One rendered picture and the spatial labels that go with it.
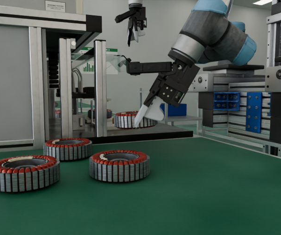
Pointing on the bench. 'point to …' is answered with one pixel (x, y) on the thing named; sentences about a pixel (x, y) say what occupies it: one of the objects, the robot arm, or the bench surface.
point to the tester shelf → (47, 24)
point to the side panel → (13, 89)
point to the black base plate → (54, 129)
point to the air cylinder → (78, 121)
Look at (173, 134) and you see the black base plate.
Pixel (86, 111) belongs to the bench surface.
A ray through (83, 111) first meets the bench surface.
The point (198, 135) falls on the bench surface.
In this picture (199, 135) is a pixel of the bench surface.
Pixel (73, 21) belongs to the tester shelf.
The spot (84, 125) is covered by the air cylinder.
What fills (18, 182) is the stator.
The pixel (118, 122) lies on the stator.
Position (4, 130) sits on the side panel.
